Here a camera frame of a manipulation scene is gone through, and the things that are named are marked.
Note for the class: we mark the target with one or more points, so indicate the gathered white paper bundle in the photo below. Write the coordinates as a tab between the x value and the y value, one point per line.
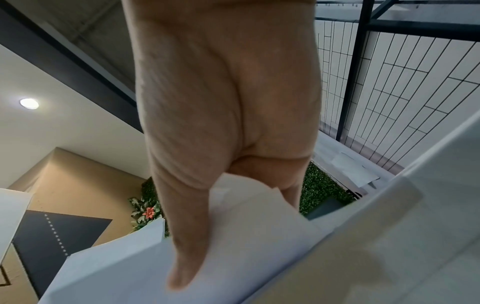
255	231

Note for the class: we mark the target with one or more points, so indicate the artificial fern plant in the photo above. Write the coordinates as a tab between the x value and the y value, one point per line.
144	213

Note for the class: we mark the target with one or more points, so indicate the round ceiling lamp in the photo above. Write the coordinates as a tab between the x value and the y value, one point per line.
29	103

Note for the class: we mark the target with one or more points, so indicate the person's right hand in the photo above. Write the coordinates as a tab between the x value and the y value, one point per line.
225	89

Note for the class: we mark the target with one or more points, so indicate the artificial green hedge panel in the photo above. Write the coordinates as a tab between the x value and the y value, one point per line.
318	184

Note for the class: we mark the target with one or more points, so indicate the black metal shelf frame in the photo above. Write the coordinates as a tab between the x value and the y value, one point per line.
356	59

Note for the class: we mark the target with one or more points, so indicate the white paper note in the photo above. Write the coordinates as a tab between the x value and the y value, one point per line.
354	169

